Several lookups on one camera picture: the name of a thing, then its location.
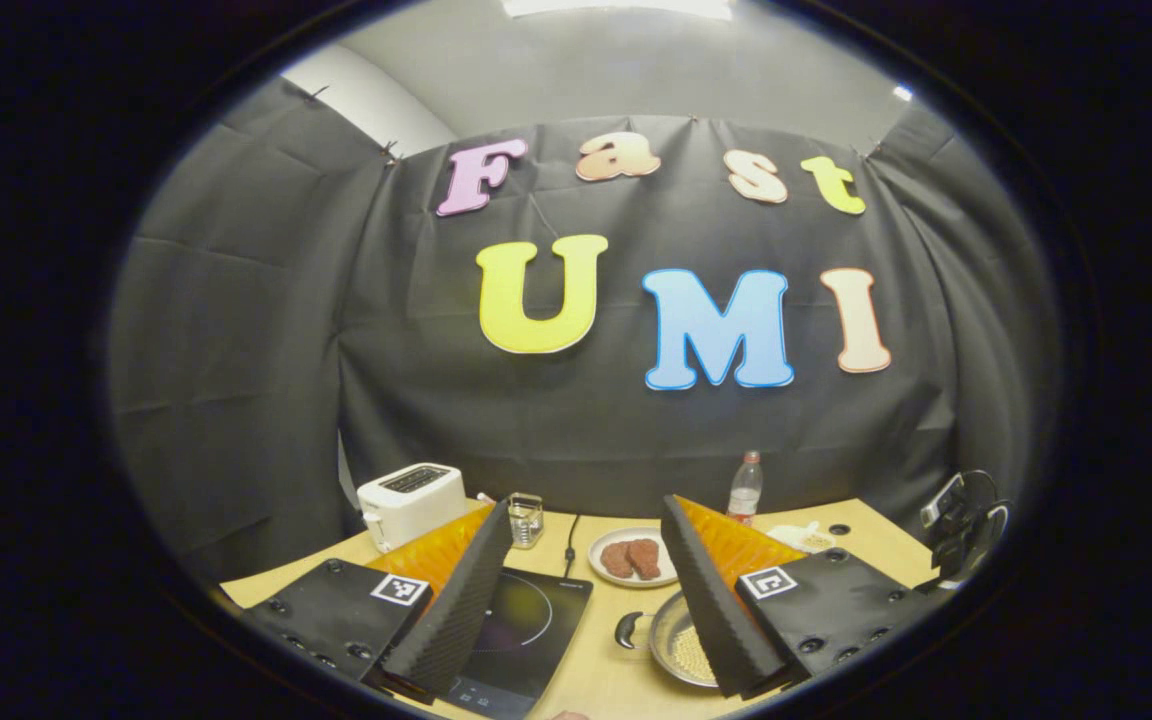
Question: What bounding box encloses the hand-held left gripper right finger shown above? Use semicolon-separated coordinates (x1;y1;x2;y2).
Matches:
661;494;947;701

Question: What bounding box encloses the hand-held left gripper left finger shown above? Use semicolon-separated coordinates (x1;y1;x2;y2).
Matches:
236;497;515;701

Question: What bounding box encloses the steel pot with black handles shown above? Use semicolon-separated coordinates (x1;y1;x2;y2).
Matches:
614;590;722;689

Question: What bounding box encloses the black induction cooktop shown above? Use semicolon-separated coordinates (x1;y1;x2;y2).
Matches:
446;567;595;719

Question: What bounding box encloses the pile of soybeans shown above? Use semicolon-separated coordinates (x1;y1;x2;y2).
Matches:
671;646;718;687

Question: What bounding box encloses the small white food packet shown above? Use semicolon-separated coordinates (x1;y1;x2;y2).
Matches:
766;520;837;554

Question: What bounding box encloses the white toaster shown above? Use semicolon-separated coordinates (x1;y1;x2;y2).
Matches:
356;463;469;554

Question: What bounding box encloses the white round plate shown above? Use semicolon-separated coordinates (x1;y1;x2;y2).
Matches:
588;527;682;588

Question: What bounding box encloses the clear bottle with red label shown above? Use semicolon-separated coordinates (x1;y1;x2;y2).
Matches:
728;451;765;528

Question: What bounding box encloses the black backdrop cloth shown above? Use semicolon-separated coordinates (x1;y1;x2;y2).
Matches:
106;75;1062;586

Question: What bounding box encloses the large ceiling light panel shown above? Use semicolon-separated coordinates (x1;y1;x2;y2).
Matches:
501;0;737;19

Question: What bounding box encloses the wire utensil holder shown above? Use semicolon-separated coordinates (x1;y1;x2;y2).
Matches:
508;493;545;550

